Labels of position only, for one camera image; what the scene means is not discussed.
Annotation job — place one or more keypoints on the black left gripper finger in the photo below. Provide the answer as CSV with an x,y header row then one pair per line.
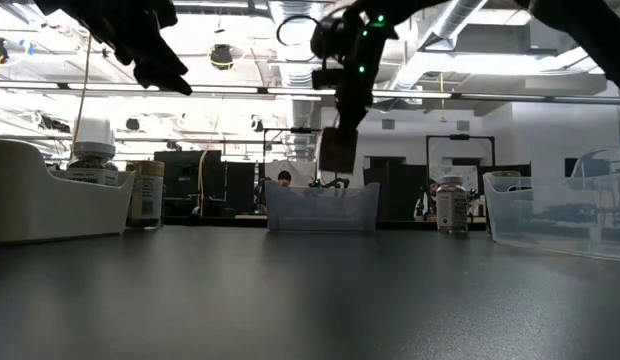
x,y
162,80
162,55

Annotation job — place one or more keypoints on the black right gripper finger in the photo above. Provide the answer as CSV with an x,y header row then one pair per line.
x,y
351,117

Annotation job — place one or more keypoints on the red-lidded spice tin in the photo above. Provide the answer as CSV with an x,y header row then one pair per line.
x,y
337,152

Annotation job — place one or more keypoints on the white-capped spice jar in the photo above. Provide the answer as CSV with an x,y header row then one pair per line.
x,y
92,162
451,210

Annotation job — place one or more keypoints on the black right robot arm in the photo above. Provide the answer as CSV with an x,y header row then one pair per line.
x,y
590,30

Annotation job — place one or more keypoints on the black cabinet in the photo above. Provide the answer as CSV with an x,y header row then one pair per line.
x,y
395,185

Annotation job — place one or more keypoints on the white rounded object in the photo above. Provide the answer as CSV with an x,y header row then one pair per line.
x,y
95,131

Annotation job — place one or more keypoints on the person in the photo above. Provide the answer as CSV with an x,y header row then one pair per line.
x,y
430,192
285,176

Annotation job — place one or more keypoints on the grey translucent plastic bin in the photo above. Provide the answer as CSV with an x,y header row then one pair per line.
x,y
320,215

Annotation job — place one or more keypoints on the white poster board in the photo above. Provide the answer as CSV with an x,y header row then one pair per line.
x,y
474,176

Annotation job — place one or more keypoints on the white translucent plastic bin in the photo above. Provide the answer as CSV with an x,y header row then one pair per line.
x,y
50,210

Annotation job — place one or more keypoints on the clear plastic bin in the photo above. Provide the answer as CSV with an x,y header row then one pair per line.
x,y
555,225

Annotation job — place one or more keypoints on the wall vent grille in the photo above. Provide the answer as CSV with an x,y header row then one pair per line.
x,y
387,124
462,125

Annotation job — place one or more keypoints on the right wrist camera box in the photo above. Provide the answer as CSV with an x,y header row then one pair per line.
x,y
325,80

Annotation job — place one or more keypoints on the black rig frame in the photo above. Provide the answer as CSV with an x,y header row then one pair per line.
x,y
290,130
460,136

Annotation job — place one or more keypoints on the silver ventilation duct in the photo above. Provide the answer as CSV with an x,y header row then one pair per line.
x,y
455,20
295,65

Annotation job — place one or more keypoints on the ceiling light rail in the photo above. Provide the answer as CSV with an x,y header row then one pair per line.
x,y
440,94

